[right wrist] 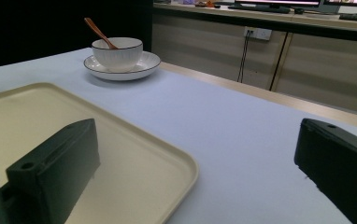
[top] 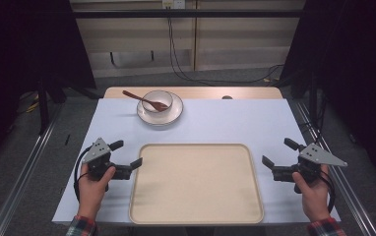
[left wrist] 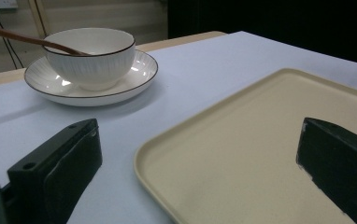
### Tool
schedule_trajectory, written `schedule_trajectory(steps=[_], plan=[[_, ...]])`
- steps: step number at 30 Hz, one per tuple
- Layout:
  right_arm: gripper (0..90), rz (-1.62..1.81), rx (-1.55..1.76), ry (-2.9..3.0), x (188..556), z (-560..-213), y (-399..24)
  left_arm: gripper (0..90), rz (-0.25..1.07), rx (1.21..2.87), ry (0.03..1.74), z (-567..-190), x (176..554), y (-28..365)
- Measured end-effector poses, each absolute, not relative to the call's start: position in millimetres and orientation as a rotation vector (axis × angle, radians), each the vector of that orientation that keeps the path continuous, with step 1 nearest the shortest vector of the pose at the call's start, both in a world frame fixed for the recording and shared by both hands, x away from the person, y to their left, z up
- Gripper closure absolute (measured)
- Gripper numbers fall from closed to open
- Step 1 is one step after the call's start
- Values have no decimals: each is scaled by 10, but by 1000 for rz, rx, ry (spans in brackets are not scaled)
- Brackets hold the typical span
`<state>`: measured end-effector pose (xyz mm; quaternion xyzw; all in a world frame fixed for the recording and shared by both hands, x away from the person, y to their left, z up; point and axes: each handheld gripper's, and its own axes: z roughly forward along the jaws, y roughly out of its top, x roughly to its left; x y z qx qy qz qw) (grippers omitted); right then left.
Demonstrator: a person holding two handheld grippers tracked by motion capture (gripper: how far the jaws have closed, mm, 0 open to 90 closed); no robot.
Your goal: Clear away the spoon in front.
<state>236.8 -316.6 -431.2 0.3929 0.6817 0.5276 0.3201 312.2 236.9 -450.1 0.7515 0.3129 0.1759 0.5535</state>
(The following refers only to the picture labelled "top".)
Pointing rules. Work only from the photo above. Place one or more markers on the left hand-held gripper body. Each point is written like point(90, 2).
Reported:
point(94, 153)

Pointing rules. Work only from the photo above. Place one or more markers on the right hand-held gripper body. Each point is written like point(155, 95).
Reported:
point(317, 157)

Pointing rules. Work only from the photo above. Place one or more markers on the person's left hand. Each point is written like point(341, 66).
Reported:
point(91, 192)

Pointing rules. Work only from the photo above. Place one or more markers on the person's right hand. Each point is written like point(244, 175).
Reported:
point(314, 198)

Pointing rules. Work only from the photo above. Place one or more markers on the small black floor piece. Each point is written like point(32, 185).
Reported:
point(67, 139)

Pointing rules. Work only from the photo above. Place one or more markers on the black metal stand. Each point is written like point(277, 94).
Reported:
point(313, 98)
point(42, 105)

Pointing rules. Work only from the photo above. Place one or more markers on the brown wooden spoon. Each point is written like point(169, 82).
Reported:
point(133, 95)

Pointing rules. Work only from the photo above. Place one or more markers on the white table mat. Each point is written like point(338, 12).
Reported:
point(228, 121)

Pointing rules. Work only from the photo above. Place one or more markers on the white dark-rimmed plate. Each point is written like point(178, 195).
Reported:
point(173, 114)

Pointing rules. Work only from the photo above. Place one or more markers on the white dark-rimmed bowl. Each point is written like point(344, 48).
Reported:
point(158, 96)

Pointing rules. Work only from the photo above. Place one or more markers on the beige rectangular tray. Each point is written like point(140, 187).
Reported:
point(196, 187)

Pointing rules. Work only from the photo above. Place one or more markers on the dark round table grommet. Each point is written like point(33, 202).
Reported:
point(227, 97)

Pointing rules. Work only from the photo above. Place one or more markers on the light wooden table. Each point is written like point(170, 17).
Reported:
point(202, 92)

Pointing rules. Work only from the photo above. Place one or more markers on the black curtain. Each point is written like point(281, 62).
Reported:
point(18, 49)
point(360, 65)

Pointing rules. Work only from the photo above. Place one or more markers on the black horizontal bar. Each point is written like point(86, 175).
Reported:
point(209, 13)

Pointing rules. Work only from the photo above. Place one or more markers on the metal floor rail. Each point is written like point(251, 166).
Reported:
point(22, 177)
point(346, 183)

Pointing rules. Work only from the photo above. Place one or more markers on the white wall outlet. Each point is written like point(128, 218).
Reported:
point(173, 3)

